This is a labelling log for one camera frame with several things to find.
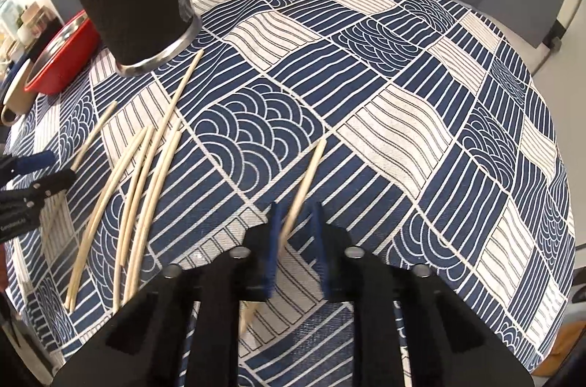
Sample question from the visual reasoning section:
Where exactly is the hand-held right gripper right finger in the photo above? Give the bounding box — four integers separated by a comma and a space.
310, 202, 534, 387

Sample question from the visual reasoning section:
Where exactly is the beige mug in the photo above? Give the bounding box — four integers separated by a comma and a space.
0, 57, 37, 126

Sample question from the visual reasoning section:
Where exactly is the cluttered shelf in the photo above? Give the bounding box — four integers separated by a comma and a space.
0, 0, 62, 65

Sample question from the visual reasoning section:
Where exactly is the blue and white patterned tablecloth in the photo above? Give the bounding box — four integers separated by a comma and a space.
0, 0, 575, 387

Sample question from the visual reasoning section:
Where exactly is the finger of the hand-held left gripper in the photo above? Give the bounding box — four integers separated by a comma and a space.
0, 152, 56, 177
0, 169, 78, 209

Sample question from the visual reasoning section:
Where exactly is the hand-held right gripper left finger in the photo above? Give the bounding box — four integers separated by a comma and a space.
52, 202, 282, 387

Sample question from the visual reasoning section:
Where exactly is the red bowl with steel inside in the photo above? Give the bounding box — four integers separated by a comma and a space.
24, 9, 102, 96

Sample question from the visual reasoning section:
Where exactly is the bamboo chopstick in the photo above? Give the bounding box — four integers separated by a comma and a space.
123, 129, 183, 301
64, 128, 149, 311
41, 101, 119, 253
112, 127, 156, 311
238, 139, 328, 339
137, 50, 205, 195

